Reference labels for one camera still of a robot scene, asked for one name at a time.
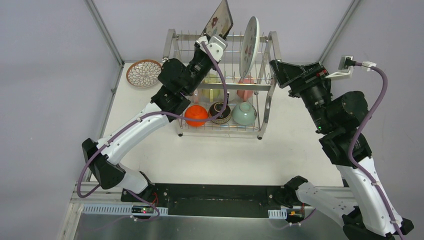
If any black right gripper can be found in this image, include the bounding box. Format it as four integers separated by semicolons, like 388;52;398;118
270;59;333;133

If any light green mug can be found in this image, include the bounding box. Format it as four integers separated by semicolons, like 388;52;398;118
202;73;221;103

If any white ribbed mug black rim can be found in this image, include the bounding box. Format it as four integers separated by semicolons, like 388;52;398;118
227;89;238;103

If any beige bowl dark rim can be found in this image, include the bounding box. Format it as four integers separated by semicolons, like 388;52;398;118
208;102;232;125

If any orange plastic bowl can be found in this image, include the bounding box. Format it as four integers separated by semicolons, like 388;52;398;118
184;104;209;127

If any pink mug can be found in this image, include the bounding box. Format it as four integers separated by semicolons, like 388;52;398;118
236;75;256;102

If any square floral plate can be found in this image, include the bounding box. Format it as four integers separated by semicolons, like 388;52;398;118
200;0;234;40

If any mint green bowl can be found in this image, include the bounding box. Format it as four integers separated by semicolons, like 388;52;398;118
232;102;257;126

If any brown floral round plate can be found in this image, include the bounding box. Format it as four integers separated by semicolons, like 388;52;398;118
125;59;162;88

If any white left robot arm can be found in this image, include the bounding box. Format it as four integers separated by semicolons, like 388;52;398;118
81;41;224;203

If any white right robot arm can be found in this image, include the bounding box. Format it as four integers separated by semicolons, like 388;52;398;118
269;56;414;240

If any stainless steel dish rack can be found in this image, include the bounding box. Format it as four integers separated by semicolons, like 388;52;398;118
162;29;281;140

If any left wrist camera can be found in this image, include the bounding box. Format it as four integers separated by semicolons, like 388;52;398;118
196;35;228;63

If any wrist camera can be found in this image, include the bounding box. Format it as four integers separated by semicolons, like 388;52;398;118
196;35;228;63
325;55;377;80

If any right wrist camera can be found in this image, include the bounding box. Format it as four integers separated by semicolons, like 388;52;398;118
325;55;377;80

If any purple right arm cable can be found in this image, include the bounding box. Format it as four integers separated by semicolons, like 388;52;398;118
268;61;407;240

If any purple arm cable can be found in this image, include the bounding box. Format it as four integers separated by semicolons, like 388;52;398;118
76;41;229;223
268;61;407;240

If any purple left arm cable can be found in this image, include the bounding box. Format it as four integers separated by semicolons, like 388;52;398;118
76;41;229;223

